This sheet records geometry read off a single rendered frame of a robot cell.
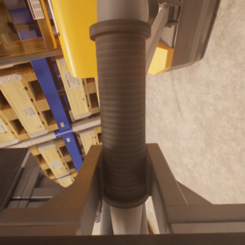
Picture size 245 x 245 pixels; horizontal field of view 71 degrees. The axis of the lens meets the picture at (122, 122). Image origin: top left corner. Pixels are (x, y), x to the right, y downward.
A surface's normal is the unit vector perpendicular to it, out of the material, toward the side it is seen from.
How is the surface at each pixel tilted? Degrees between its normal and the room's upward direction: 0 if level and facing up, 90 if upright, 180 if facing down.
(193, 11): 90
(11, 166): 90
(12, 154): 90
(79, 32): 74
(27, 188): 90
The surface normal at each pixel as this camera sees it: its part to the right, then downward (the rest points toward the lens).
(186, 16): 0.39, 0.64
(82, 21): 0.11, 0.69
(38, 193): -0.04, -0.71
